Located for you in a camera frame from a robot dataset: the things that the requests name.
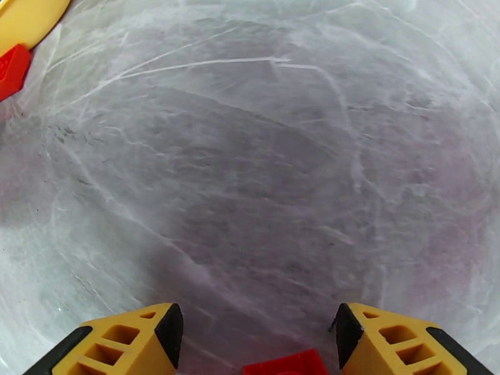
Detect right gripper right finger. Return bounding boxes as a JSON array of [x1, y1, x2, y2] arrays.
[[332, 302, 496, 375]]

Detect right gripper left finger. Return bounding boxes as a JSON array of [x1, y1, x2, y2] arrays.
[[22, 302, 184, 375]]

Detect red lego brick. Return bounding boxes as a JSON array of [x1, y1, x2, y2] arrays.
[[242, 349, 328, 375], [0, 43, 33, 102]]

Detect yellow plastic bin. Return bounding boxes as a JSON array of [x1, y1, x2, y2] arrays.
[[0, 0, 76, 49]]

